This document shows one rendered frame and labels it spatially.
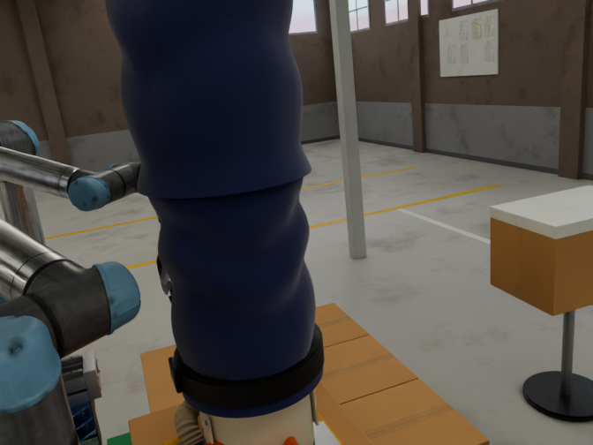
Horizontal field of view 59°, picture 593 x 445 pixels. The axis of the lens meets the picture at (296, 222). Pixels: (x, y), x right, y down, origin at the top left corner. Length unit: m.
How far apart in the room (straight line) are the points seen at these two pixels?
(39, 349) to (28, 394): 0.03
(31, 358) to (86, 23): 11.38
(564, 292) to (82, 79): 10.38
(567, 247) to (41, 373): 2.19
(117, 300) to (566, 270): 2.09
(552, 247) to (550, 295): 0.22
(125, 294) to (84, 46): 11.17
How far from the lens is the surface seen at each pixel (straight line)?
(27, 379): 0.44
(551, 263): 2.41
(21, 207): 1.59
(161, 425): 1.15
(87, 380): 1.63
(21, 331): 0.45
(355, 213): 4.74
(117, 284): 0.60
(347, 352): 2.33
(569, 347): 2.94
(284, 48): 0.67
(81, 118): 11.68
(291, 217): 0.69
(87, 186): 1.21
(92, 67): 11.68
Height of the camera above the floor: 1.73
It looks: 16 degrees down
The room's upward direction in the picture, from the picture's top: 6 degrees counter-clockwise
